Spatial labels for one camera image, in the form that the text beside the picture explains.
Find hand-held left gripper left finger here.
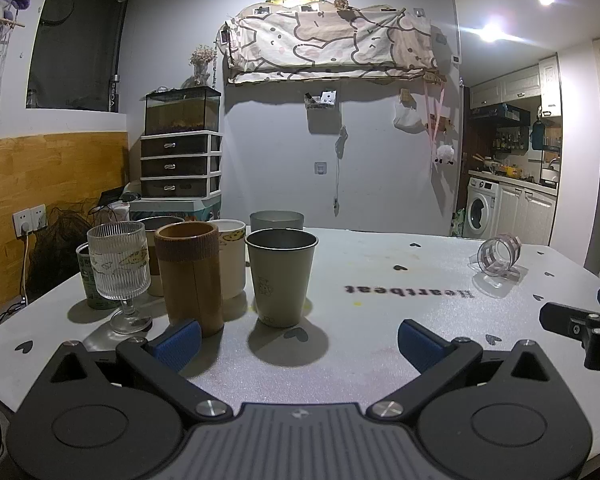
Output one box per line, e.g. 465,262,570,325
40,320,233,423

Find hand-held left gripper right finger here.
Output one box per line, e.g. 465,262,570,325
367,319,561,419

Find clear pink-striped cup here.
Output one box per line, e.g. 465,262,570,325
469,232,525,279

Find brown cup with knit sleeve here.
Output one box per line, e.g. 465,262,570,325
154,222,226,338

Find beige cup with dark rim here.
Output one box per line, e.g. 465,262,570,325
142,216,186,297

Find white printed cup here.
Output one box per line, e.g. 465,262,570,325
209,219,247,301

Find green printed cup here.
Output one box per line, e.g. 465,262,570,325
76,242,106,311

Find beige metal cup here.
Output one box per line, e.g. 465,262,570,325
244,229,319,328

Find grey cup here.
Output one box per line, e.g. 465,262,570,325
249,210,305,234

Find ribbed glass goblet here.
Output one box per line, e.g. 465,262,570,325
87,221,153,335

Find white lower kitchen cabinets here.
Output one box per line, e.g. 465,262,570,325
497,180,558,247

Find white kitchen cabinets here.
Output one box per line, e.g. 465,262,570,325
469,55,563,118
497,180,558,247

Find white washing machine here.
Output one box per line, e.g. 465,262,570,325
462,176,501,240

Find teal storage box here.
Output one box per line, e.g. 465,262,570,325
129,195,223,223

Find black net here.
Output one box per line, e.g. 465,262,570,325
30,205,100,281

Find white drawer unit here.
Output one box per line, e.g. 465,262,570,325
140,131,223,198

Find rack of bottles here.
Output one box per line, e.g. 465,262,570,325
492,130,527,153

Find white upper kitchen cabinets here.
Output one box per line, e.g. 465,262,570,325
469,55,563,118

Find white hanging bag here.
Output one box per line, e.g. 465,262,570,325
393,102,423,135

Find glass fish tank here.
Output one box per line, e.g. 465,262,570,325
144,86,222,136

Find vase of dried flowers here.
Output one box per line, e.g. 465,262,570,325
189,45,216,87

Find dark window blind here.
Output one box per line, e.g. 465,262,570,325
26,0,133,113

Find printed cloth cover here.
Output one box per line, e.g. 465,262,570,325
224,4,438,85

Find white power cable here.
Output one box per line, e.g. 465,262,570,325
19,232,32,307

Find white wall socket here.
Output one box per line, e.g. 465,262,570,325
12,204,47,238

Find hanging white charger cable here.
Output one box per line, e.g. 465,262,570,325
332,125,350,217

